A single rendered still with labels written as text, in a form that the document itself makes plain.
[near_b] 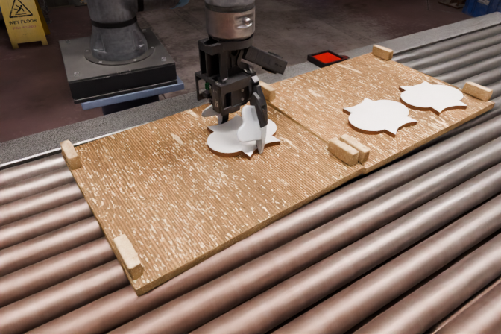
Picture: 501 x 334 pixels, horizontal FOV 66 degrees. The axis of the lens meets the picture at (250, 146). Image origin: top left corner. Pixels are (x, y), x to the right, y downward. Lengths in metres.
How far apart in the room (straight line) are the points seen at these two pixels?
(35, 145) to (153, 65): 0.37
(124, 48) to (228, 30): 0.55
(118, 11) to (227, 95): 0.52
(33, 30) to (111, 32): 3.13
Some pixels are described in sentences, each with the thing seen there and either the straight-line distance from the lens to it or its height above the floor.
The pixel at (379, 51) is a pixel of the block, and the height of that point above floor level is 0.95.
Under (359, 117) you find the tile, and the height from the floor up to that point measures 0.95.
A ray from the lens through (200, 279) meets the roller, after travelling 0.55.
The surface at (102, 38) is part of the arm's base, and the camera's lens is 1.11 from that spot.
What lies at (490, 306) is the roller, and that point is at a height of 0.92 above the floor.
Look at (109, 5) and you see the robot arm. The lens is 1.07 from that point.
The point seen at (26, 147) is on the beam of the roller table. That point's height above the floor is 0.91.
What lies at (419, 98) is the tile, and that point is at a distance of 0.93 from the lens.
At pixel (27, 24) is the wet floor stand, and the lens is 4.21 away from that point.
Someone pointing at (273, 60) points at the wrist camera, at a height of 1.08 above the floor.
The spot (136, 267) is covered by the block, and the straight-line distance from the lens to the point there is 0.51.
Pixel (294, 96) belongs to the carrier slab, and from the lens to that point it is 0.88.
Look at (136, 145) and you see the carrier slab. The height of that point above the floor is 0.94.
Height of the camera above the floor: 1.35
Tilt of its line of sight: 35 degrees down
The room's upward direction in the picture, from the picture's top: straight up
